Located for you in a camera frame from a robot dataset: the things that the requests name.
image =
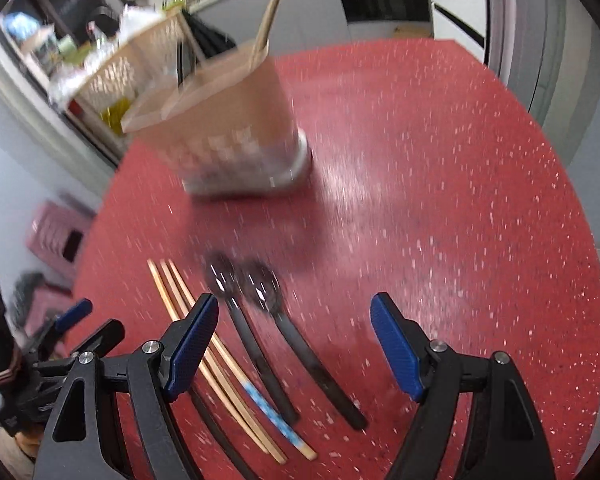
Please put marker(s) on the pink plastic stool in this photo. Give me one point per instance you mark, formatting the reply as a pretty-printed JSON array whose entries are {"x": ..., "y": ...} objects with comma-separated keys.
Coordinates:
[{"x": 57, "y": 237}]

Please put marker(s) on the dark translucent spoon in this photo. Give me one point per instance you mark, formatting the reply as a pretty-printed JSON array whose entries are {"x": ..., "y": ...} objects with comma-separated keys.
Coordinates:
[
  {"x": 221, "y": 278},
  {"x": 260, "y": 286}
]

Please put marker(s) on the white perforated storage basket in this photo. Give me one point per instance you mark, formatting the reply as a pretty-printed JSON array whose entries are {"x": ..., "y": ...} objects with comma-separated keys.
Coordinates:
[{"x": 123, "y": 67}]

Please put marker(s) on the beige utensil holder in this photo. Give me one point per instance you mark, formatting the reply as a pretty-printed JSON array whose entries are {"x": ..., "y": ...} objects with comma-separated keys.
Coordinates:
[{"x": 227, "y": 130}]

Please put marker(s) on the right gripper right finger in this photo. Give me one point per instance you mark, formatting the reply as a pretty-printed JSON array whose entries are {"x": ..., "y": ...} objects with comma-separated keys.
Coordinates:
[{"x": 406, "y": 347}]

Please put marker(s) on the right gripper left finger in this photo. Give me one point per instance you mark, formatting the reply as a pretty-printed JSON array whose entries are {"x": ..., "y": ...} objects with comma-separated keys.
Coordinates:
[{"x": 184, "y": 344}]

